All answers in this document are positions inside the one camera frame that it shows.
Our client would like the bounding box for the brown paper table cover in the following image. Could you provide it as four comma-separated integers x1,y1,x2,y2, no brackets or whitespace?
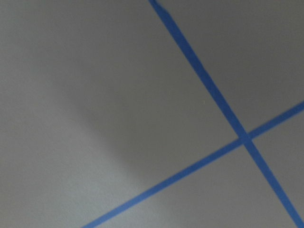
0,0,304,228

